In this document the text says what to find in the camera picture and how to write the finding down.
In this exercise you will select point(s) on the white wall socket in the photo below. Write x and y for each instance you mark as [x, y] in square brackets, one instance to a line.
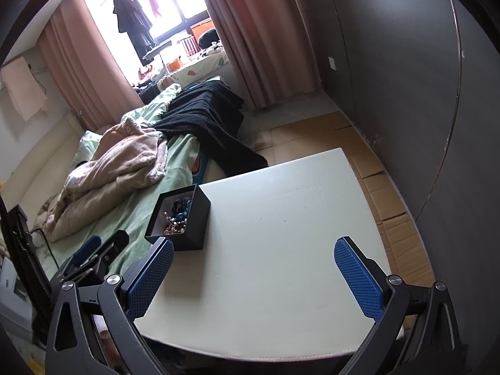
[332, 63]

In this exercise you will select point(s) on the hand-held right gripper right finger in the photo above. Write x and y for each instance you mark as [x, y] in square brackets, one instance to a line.
[357, 277]

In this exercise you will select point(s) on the green bedsheet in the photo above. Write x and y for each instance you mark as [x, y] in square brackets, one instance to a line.
[117, 218]

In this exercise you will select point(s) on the beige fleece blanket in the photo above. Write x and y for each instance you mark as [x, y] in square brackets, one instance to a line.
[113, 164]

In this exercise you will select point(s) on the orange box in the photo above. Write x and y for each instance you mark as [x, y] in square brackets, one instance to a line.
[202, 30]

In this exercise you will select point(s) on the black box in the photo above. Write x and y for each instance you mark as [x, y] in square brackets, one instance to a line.
[195, 226]

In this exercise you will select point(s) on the pink curtain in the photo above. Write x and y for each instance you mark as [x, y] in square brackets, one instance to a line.
[258, 39]
[78, 66]

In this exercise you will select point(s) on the striped box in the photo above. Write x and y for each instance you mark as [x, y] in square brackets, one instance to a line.
[190, 45]

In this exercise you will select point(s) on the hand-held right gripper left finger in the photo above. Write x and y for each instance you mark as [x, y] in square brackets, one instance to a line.
[150, 277]

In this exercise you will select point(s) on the cardboard floor sheets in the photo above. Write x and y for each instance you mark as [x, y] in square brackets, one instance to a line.
[398, 234]

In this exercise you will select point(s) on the black knitted blanket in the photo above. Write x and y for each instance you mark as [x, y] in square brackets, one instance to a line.
[207, 125]

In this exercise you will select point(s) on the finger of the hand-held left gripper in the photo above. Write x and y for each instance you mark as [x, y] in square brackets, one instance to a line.
[115, 244]
[88, 248]

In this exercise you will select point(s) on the printed windowsill cloth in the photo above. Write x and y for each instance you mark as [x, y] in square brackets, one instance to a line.
[199, 68]

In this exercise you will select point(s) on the hanging dark clothes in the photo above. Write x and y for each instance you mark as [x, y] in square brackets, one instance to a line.
[132, 23]

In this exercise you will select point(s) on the cream bed headboard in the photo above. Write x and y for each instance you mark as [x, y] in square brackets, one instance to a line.
[35, 164]

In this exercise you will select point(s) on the grey device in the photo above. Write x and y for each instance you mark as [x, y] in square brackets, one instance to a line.
[13, 293]

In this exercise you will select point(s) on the beige wall towel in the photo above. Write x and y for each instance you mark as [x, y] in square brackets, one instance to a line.
[23, 86]

